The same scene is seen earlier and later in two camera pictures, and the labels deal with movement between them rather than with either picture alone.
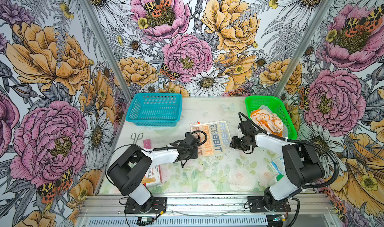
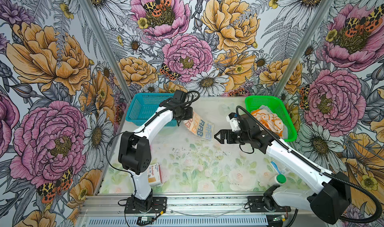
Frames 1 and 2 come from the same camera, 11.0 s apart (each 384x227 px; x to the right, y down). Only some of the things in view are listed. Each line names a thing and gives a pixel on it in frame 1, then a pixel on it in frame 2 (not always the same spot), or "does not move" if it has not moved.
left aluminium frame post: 106,43 does not move
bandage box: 154,176 does not move
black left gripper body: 192,153 to 185,114
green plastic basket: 277,108 does not move
